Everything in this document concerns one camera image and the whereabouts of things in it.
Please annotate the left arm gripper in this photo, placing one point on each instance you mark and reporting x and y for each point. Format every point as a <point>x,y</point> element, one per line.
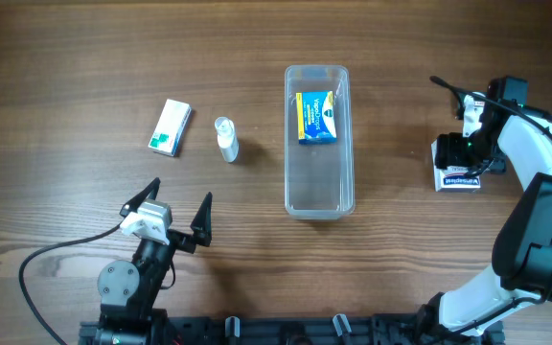
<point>174,235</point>

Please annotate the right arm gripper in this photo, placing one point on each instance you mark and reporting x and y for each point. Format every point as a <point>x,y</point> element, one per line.
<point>448,154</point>

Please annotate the white Hansaplast box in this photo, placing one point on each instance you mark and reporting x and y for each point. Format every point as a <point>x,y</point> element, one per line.
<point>452,179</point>

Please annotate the blue VapoDrops box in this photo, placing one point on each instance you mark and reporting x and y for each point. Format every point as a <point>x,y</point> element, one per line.
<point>315,117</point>

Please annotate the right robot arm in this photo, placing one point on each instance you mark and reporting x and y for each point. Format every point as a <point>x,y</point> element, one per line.
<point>512,132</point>

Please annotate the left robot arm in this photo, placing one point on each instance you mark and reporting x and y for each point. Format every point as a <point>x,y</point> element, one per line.
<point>128,289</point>

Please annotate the clear plastic container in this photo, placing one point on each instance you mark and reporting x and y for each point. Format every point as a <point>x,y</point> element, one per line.
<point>319,178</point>

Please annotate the white green medicine box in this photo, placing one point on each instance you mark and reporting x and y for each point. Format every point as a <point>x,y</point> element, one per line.
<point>170,127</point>

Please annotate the white spray bottle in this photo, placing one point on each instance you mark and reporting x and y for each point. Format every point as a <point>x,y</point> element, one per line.
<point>227,139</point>

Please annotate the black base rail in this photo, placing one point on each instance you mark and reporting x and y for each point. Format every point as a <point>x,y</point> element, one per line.
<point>379,329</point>

